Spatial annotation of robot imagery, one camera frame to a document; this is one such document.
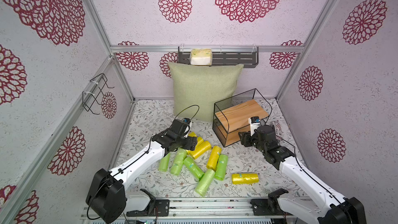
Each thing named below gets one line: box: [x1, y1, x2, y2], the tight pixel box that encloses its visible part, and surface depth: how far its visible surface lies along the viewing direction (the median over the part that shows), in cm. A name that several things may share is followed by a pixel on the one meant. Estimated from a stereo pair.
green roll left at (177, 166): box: [170, 147, 188, 176], surface depth 87 cm
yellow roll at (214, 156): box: [206, 145, 222, 172], surface depth 89 cm
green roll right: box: [214, 154, 229, 181], surface depth 85 cm
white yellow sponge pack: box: [189, 48, 213, 66], surface depth 92 cm
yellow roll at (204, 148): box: [190, 141, 212, 160], surface depth 93 cm
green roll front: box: [194, 168, 216, 198], surface depth 81 cm
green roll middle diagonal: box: [182, 156, 205, 181], surface depth 84 cm
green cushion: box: [167, 62, 245, 122], surface depth 88 cm
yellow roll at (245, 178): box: [231, 173, 260, 185], surface depth 81 cm
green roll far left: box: [158, 152, 171, 172], surface depth 87 cm
